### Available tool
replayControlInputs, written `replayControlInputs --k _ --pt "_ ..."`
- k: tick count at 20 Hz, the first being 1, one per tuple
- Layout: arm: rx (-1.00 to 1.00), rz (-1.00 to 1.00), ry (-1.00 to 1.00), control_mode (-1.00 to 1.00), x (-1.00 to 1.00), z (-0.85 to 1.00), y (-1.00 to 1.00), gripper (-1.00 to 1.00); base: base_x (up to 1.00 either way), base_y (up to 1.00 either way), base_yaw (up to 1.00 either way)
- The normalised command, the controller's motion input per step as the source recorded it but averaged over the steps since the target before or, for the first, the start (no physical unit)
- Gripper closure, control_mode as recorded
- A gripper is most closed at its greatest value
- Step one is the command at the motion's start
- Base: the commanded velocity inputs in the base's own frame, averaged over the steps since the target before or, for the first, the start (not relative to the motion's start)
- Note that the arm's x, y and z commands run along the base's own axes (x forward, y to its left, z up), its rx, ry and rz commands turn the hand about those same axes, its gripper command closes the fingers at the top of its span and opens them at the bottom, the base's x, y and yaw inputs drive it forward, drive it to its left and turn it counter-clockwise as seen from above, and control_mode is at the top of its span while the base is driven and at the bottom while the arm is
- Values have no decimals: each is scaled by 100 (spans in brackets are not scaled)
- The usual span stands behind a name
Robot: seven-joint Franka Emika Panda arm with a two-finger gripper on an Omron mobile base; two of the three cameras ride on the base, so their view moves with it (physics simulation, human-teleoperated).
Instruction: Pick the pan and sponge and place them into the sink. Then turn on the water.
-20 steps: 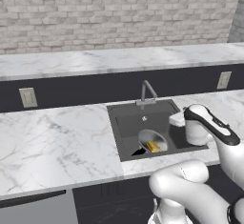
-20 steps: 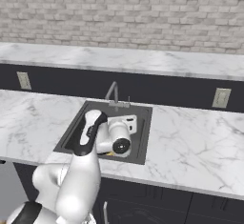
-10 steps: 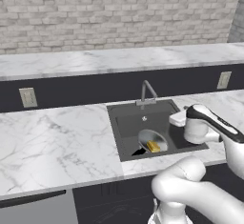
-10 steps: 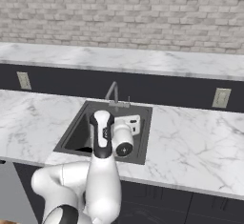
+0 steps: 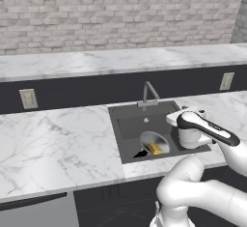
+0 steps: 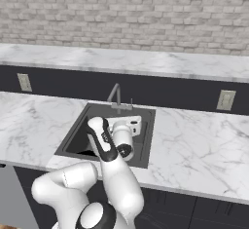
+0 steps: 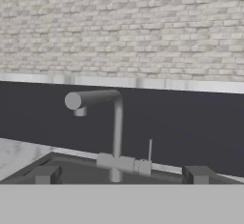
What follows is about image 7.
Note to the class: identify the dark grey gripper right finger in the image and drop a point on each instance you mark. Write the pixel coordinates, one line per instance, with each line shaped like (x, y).
(198, 173)

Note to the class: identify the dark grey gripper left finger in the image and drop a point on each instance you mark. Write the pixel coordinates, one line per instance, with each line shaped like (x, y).
(47, 174)

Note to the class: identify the dark grey sink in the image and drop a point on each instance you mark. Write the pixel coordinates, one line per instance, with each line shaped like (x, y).
(105, 170)

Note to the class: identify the grey sink tap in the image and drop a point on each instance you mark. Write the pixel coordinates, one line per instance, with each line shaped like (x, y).
(117, 129)

